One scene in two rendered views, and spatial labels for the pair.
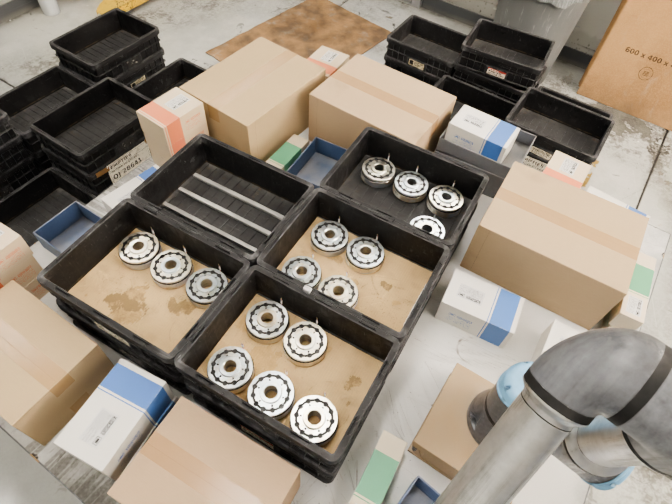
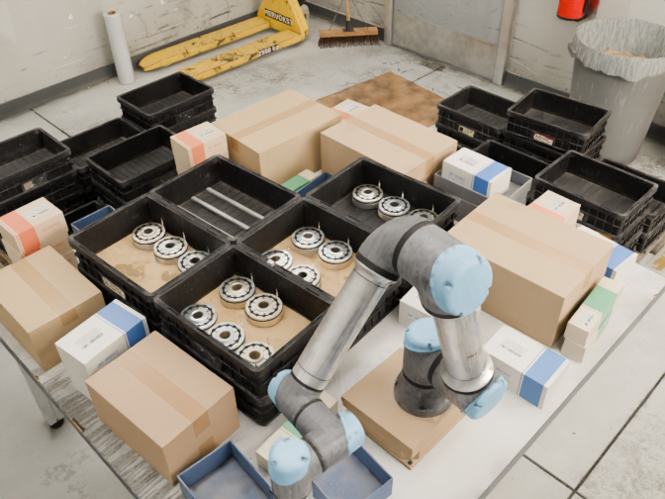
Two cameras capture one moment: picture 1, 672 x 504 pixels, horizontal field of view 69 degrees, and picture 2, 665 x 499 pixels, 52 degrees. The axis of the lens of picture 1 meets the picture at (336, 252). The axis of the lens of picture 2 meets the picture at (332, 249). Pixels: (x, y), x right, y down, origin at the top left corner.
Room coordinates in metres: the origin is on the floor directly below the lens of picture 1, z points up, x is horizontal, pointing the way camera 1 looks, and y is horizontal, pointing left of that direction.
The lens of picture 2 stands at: (-0.72, -0.50, 2.17)
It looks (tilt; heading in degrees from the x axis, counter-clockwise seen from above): 40 degrees down; 16
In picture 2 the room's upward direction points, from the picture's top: 1 degrees counter-clockwise
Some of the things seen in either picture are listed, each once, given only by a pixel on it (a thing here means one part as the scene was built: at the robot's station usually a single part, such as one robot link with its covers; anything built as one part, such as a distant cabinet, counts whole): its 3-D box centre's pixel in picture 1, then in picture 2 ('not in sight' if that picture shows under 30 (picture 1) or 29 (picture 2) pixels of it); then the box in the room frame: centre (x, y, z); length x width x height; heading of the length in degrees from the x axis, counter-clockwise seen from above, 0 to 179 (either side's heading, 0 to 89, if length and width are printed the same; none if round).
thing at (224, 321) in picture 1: (290, 363); (245, 318); (0.44, 0.08, 0.87); 0.40 x 0.30 x 0.11; 65
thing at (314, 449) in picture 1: (289, 353); (243, 304); (0.44, 0.08, 0.92); 0.40 x 0.30 x 0.02; 65
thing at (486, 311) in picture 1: (478, 308); (438, 314); (0.70, -0.41, 0.75); 0.20 x 0.12 x 0.09; 68
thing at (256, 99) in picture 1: (256, 102); (278, 141); (1.42, 0.33, 0.80); 0.40 x 0.30 x 0.20; 148
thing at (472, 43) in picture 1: (494, 83); (549, 151); (2.32, -0.75, 0.37); 0.42 x 0.34 x 0.46; 61
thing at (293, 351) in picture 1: (305, 341); (263, 306); (0.50, 0.05, 0.86); 0.10 x 0.10 x 0.01
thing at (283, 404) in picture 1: (270, 393); (225, 337); (0.37, 0.11, 0.86); 0.10 x 0.10 x 0.01
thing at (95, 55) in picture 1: (119, 77); (172, 131); (2.06, 1.17, 0.37); 0.40 x 0.30 x 0.45; 151
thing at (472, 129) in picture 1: (480, 136); (475, 175); (1.30, -0.44, 0.85); 0.20 x 0.12 x 0.09; 61
